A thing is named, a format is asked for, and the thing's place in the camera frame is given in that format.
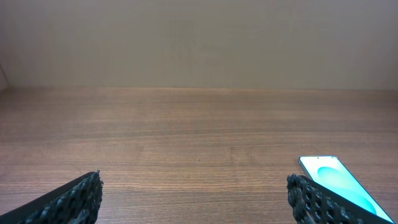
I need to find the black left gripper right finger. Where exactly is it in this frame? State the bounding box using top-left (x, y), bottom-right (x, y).
top-left (287, 174), bottom-right (390, 224)

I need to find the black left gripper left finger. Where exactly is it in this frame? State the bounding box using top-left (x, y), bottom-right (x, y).
top-left (1, 170), bottom-right (103, 224)

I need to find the blue Galaxy smartphone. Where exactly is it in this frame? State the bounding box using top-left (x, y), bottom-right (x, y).
top-left (298, 155), bottom-right (394, 223)

